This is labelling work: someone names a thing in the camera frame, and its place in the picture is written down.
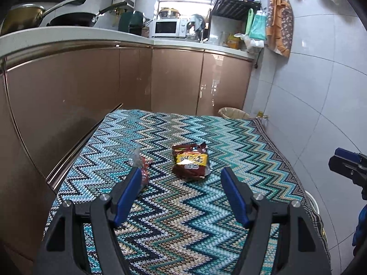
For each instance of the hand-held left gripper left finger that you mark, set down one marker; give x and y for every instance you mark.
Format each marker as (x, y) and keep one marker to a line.
(129, 197)

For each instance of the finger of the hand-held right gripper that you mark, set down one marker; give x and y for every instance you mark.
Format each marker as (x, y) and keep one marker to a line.
(345, 152)
(341, 164)

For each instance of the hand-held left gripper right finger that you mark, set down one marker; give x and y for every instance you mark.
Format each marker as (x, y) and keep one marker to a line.
(233, 197)

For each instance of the red clear snack wrapper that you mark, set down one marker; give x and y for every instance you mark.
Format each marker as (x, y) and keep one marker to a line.
(144, 169)

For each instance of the white trash bin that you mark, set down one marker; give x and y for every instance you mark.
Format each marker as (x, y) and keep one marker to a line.
(314, 203)

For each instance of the brown snack packet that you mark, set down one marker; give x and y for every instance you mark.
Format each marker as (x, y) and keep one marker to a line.
(190, 160)

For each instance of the person's right hand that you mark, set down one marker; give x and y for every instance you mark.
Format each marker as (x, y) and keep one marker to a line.
(361, 226)

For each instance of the zigzag knitted blanket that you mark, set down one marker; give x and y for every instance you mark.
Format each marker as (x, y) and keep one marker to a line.
(186, 214)

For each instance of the beige bucket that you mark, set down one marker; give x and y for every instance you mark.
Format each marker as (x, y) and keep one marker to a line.
(232, 111)

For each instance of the cooking oil bottle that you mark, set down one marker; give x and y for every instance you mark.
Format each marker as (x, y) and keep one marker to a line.
(261, 116)

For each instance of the brown kitchen cabinet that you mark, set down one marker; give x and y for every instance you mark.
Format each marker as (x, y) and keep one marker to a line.
(172, 77)

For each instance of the white plastic bag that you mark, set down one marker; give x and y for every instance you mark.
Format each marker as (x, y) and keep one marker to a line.
(252, 43)

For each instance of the orange patterned cloth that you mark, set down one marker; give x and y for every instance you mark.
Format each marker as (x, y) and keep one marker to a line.
(279, 20)

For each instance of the teal hanging bag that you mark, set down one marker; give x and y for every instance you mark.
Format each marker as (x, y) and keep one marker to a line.
(258, 25)

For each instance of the yellow packet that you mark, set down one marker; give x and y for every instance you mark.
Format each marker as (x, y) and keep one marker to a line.
(232, 42)

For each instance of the clear glass jar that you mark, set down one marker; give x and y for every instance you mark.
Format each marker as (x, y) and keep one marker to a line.
(215, 38)

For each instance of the white microwave oven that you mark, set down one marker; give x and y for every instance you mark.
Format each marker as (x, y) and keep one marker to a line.
(166, 28)

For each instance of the green kitchen appliance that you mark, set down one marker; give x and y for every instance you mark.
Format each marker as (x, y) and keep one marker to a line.
(130, 21)

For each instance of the blue grey kettle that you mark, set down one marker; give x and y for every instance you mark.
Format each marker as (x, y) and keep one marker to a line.
(196, 21)

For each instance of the black wok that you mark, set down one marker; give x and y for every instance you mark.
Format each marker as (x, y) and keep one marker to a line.
(74, 20)

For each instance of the black kitchen rack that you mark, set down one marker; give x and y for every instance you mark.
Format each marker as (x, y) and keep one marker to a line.
(229, 4)

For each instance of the steel pot with lid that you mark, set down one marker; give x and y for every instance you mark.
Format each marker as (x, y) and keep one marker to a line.
(169, 13)

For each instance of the steel cooking pot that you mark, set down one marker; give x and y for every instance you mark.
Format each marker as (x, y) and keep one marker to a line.
(20, 20)

